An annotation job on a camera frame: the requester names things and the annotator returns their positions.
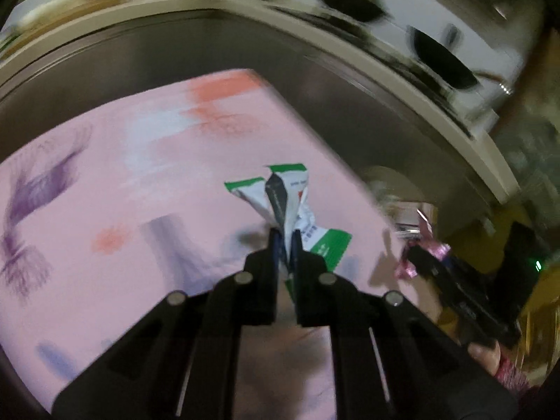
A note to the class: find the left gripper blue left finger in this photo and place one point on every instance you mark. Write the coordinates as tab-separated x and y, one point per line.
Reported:
275	251

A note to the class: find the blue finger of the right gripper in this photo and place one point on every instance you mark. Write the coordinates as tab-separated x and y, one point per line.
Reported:
423	261

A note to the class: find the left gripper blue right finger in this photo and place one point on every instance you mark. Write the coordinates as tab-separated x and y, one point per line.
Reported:
296	258

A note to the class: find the red foil wrapper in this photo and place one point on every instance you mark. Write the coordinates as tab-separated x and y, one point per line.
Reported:
426	240

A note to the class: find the green white wrapper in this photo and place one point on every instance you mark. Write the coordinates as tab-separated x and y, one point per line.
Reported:
282	200

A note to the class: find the beige trash bin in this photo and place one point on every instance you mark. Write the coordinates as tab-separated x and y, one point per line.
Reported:
402	201

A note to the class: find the person right hand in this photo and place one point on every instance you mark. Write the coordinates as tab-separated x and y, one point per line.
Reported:
487	357

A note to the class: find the pink floral tablecloth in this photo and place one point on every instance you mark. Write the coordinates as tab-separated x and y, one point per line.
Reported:
105	214

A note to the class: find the black frying pan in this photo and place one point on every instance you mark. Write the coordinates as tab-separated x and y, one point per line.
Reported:
441	59

